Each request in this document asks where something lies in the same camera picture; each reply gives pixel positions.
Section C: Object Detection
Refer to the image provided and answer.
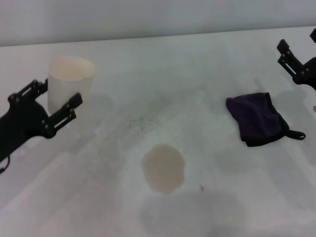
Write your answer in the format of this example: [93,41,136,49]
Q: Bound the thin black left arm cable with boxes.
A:
[0,154,12,175]

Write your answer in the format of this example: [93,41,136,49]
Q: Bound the purple rag with black trim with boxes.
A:
[225,92,306,148]

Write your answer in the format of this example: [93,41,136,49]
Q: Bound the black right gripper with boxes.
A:
[276,28,316,91]

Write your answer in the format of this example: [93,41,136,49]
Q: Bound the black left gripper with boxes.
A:
[0,79,83,161]

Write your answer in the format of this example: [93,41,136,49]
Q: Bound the white paper cup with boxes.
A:
[47,56,96,115]

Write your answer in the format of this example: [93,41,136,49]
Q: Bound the brown water stain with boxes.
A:
[141,144,186,195]

